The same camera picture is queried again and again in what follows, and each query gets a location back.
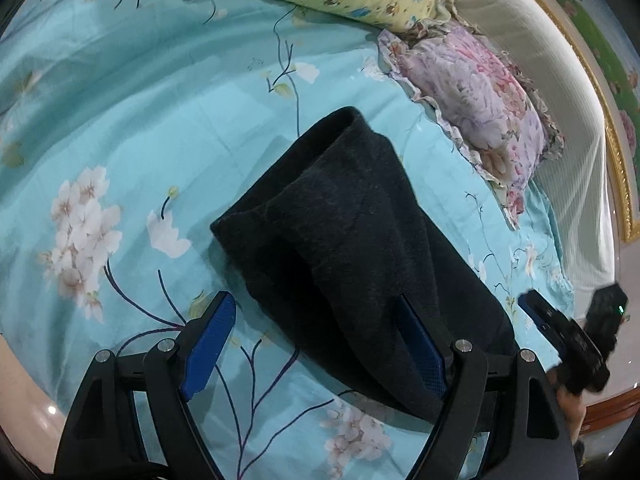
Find black pants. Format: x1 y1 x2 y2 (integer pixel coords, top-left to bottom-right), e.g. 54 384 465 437
210 107 518 422

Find person's right hand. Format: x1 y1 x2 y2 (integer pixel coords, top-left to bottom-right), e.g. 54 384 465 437
555 384 587 444

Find pink purple floral pillow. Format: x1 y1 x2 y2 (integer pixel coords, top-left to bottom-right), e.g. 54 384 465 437
378 18 565 229

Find gold framed landscape painting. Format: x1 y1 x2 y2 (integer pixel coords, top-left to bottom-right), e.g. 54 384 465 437
535 0 639 244

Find beige striped headboard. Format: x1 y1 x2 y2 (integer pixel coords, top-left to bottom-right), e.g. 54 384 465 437
451 0 624 291

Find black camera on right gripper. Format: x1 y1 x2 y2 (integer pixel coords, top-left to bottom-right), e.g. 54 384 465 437
584 283 628 361

